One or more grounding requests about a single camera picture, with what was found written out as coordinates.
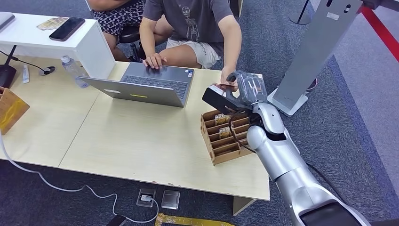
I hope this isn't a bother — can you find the thin black cable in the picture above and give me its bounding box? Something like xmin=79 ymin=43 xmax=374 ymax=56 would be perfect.
xmin=0 ymin=50 xmax=50 ymax=75

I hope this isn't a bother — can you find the black stanchion base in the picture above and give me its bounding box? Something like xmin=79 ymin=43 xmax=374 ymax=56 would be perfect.
xmin=288 ymin=0 xmax=313 ymax=25

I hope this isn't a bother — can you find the black smartphone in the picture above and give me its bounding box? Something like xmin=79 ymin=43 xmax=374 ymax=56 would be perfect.
xmin=48 ymin=17 xmax=86 ymax=42

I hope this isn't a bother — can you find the wooden desk leg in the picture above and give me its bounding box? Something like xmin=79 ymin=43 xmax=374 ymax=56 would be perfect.
xmin=232 ymin=196 xmax=257 ymax=216

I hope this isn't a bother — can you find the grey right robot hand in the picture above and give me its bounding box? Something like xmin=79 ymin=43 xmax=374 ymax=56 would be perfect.
xmin=226 ymin=71 xmax=268 ymax=107

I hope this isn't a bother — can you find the stack of cards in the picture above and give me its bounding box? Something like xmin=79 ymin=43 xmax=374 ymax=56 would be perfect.
xmin=36 ymin=17 xmax=69 ymax=31

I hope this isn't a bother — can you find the person's right hand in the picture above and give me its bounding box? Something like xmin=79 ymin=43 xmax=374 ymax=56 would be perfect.
xmin=143 ymin=53 xmax=168 ymax=70

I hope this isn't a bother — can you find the grey laptop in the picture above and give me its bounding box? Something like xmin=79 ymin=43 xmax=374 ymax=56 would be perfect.
xmin=78 ymin=62 xmax=194 ymax=108

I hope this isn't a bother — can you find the black power adapter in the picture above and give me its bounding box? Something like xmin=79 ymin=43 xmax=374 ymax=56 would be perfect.
xmin=106 ymin=214 xmax=127 ymax=226

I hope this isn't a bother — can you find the grey flat device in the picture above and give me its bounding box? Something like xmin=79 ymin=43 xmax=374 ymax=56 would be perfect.
xmin=0 ymin=12 xmax=16 ymax=31

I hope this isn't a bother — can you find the red barrier belt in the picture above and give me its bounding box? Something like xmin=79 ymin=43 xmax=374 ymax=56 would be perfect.
xmin=358 ymin=4 xmax=399 ymax=63

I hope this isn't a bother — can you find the wooden slotted card rack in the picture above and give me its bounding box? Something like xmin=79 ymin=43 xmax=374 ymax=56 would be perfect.
xmin=200 ymin=109 xmax=255 ymax=166

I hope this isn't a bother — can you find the person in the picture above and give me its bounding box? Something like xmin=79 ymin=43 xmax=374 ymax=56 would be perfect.
xmin=86 ymin=0 xmax=174 ymax=62
xmin=139 ymin=0 xmax=242 ymax=93

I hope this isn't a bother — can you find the black stand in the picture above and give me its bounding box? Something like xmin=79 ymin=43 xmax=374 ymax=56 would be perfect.
xmin=0 ymin=45 xmax=18 ymax=89

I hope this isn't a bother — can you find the wooden box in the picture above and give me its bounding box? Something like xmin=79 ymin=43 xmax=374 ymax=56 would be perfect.
xmin=0 ymin=87 xmax=31 ymax=135

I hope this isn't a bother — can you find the wooden furniture panel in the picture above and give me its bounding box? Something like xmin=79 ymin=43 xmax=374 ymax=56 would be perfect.
xmin=230 ymin=0 xmax=244 ymax=18

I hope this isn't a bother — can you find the black office chair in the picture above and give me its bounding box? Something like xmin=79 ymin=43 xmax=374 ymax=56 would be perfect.
xmin=118 ymin=24 xmax=148 ymax=63

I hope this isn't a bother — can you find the grey kiosk stand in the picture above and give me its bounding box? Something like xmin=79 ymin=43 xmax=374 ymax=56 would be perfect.
xmin=267 ymin=0 xmax=364 ymax=118

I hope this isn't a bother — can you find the white power cable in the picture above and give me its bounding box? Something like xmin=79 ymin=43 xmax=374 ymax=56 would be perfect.
xmin=0 ymin=133 xmax=160 ymax=224

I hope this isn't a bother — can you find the floor socket box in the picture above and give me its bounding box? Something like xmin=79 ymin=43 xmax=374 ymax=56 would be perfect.
xmin=136 ymin=188 xmax=157 ymax=209

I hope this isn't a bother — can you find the round desk cable grommet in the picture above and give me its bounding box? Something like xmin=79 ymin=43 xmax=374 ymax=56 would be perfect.
xmin=39 ymin=65 xmax=56 ymax=76

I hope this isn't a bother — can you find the metal floor cover plate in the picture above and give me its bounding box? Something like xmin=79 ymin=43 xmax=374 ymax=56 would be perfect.
xmin=160 ymin=190 xmax=181 ymax=210

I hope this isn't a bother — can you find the white cabinet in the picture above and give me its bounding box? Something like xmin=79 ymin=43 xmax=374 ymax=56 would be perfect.
xmin=0 ymin=12 xmax=116 ymax=80

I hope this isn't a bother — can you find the yellow floor tape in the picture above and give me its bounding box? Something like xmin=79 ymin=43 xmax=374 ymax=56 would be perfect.
xmin=154 ymin=213 xmax=235 ymax=226

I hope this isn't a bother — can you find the clear plastic water bottle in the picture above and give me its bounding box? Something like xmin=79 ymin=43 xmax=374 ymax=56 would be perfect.
xmin=61 ymin=55 xmax=89 ymax=89

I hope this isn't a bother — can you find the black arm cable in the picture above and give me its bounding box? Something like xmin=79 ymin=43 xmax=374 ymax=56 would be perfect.
xmin=228 ymin=122 xmax=257 ymax=154
xmin=306 ymin=162 xmax=347 ymax=204

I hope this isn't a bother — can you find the person's left hand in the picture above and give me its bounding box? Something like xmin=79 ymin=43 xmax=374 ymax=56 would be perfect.
xmin=220 ymin=67 xmax=239 ymax=93

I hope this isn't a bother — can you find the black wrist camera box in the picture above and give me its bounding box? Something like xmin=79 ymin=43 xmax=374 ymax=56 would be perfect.
xmin=201 ymin=85 xmax=251 ymax=117

